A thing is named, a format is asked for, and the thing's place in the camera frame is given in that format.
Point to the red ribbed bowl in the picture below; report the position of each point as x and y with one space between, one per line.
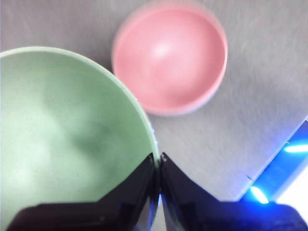
170 60

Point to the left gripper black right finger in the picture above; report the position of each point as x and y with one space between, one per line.
183 187

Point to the green ribbed bowl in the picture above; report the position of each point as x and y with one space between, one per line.
60 125

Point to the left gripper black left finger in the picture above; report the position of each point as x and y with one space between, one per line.
134 185

